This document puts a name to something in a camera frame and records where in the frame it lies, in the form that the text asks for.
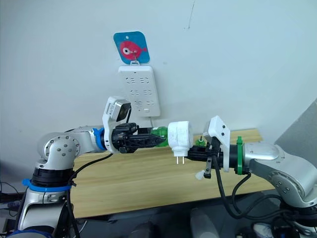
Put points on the white sneaker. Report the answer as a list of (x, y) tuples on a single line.
[(262, 230)]

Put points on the blue fish wall hook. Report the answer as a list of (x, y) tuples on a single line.
[(131, 47)]

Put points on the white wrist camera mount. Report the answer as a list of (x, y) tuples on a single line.
[(219, 130), (109, 119)]

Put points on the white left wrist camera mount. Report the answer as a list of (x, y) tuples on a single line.
[(109, 119)]

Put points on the white wall power strip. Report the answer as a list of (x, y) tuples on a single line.
[(141, 86)]

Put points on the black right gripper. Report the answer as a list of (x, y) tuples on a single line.
[(215, 151)]

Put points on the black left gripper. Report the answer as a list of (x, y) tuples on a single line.
[(121, 136)]

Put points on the white mosquito repellent heater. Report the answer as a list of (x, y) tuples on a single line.
[(178, 138)]

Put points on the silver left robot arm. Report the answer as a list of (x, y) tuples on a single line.
[(57, 148)]

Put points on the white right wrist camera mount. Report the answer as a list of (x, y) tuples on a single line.
[(219, 130)]

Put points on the grey slanted panel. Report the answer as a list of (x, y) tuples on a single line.
[(302, 129)]

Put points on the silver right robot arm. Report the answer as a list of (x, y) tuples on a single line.
[(262, 155)]

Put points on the white translucent bottle cap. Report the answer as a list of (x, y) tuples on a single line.
[(198, 176)]

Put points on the green repellent liquid bottle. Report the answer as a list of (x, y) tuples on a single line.
[(160, 134)]

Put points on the green repellent bottle with wick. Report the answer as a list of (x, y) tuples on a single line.
[(200, 142)]

